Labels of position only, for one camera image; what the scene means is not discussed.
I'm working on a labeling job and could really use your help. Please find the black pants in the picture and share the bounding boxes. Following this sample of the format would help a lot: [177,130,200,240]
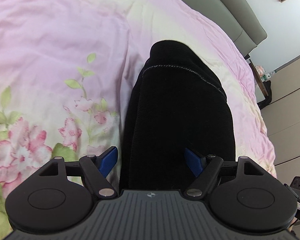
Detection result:
[119,40,236,191]

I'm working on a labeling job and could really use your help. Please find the pink floral bed quilt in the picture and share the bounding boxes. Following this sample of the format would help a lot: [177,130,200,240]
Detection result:
[0,0,276,239]

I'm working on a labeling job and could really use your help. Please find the wooden bedside table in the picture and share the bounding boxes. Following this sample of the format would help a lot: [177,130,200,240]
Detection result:
[248,59,272,109]

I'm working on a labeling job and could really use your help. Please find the grey upholstered headboard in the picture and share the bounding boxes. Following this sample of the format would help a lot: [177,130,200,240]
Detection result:
[182,0,267,58]

